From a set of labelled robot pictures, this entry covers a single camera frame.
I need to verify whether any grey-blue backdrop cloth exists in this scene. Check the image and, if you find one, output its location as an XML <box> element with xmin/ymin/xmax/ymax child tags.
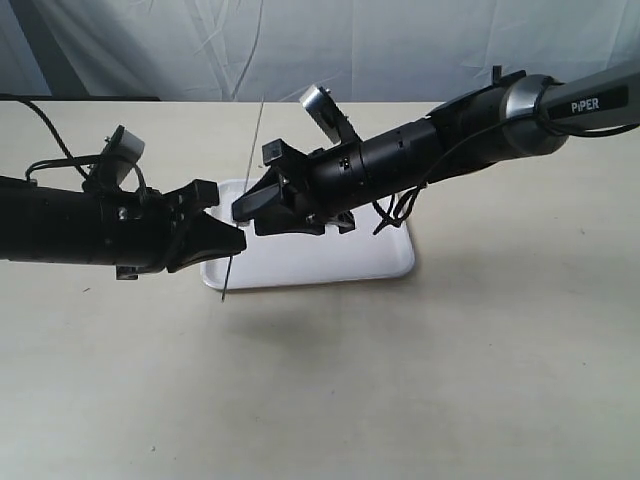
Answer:
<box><xmin>1</xmin><ymin>1</ymin><xmax>639</xmax><ymax>102</ymax></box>

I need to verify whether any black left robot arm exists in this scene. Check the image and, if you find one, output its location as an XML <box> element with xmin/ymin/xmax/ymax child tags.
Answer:
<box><xmin>1</xmin><ymin>177</ymin><xmax>247</xmax><ymax>280</ymax></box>

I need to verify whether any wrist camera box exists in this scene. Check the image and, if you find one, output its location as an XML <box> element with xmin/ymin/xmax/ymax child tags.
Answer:
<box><xmin>299</xmin><ymin>84</ymin><xmax>361</xmax><ymax>145</ymax></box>
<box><xmin>102</xmin><ymin>125</ymin><xmax>145</xmax><ymax>178</ymax></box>

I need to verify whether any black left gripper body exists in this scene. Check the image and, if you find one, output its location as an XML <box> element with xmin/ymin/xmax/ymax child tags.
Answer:
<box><xmin>87</xmin><ymin>187</ymin><xmax>184</xmax><ymax>280</ymax></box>

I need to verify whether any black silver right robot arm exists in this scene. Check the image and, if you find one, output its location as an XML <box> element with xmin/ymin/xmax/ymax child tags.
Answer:
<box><xmin>231</xmin><ymin>62</ymin><xmax>639</xmax><ymax>236</ymax></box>

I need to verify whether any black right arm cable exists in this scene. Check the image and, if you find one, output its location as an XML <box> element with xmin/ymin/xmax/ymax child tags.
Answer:
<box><xmin>372</xmin><ymin>72</ymin><xmax>640</xmax><ymax>236</ymax></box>

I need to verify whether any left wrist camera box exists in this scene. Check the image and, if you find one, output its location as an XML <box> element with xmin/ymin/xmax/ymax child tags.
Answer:
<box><xmin>102</xmin><ymin>125</ymin><xmax>145</xmax><ymax>178</ymax></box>

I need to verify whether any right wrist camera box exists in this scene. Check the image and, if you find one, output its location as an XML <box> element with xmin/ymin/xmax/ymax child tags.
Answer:
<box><xmin>299</xmin><ymin>84</ymin><xmax>361</xmax><ymax>145</ymax></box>

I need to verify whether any thin metal skewer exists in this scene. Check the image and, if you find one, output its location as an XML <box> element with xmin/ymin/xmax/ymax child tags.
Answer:
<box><xmin>220</xmin><ymin>94</ymin><xmax>265</xmax><ymax>303</ymax></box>

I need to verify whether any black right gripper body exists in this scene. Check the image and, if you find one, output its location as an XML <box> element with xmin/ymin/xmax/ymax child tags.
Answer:
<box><xmin>282</xmin><ymin>122</ymin><xmax>444</xmax><ymax>221</ymax></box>

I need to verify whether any white rectangular plastic tray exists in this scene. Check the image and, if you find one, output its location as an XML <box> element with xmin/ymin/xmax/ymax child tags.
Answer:
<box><xmin>200</xmin><ymin>205</ymin><xmax>416</xmax><ymax>291</ymax></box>

